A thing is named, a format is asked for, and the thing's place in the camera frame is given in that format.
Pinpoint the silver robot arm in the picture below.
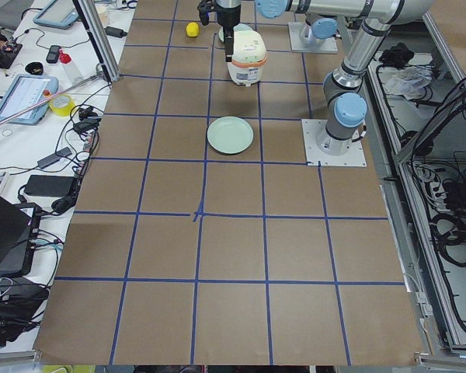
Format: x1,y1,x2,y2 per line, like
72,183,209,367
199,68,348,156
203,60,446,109
255,0,433,120
301,13,338,44

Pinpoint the red cap spray bottle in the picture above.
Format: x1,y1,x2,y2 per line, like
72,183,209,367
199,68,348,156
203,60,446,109
59,49,83,84

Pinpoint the near blue teach pendant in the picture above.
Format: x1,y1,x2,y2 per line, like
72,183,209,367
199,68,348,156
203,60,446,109
0,74,58,125

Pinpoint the black laptop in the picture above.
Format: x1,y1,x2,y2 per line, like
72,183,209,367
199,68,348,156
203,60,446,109
0,196,40,278

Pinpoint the black power adapter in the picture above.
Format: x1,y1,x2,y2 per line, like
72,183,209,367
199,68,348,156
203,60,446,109
24,175,75,197

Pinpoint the black phone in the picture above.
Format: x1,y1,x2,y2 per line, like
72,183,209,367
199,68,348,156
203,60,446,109
46,45,61,64

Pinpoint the far blue teach pendant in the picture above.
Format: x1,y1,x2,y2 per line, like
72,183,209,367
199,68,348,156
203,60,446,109
33,0,78,30

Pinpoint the near light green plate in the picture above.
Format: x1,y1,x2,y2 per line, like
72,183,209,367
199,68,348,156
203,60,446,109
207,117,254,155

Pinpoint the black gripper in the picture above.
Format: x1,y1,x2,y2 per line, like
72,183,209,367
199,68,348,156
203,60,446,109
216,0,242,62

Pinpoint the yellow tape roll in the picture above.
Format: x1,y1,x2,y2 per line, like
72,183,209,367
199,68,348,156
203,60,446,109
48,94,75,117

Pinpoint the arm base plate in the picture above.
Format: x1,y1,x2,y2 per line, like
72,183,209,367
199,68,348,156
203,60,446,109
301,119,367,167
288,22,338,54

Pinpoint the black round dish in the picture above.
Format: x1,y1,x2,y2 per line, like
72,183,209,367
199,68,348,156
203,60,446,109
25,61,44,75

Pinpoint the blue teach pendant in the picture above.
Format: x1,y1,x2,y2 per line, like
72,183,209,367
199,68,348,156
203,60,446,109
0,74,58,125
33,0,78,30

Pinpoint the far light green plate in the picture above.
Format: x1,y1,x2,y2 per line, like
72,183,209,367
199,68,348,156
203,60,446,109
218,23,252,43

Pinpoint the aluminium frame post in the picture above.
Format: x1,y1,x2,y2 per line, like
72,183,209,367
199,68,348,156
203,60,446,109
72,0,120,82

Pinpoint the white rice cooker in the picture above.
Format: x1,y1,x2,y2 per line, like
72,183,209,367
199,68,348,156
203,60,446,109
227,30,267,86

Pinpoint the yellow toy potato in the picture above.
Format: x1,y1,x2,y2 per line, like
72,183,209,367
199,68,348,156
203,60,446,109
186,22,200,38

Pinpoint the white crumpled cloth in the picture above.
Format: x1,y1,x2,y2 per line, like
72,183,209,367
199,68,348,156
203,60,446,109
384,66,433,100

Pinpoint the light green plate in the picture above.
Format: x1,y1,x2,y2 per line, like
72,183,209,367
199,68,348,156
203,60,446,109
207,117,254,155
218,23,252,43

